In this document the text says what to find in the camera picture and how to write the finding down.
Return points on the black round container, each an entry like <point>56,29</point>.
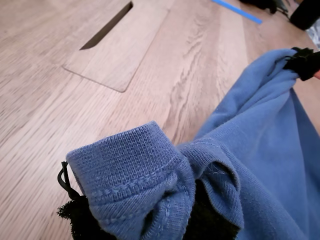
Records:
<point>305,13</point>

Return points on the blue tape piece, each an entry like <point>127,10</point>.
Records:
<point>237,10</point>

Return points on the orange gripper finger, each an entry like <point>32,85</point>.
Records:
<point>301,55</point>
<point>306,71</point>

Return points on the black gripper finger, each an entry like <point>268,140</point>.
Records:
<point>77,217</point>
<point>207,220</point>

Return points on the blue printed T-shirt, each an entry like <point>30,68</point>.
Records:
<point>250,162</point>

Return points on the black fabric bundle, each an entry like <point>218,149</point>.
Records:
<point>265,5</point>

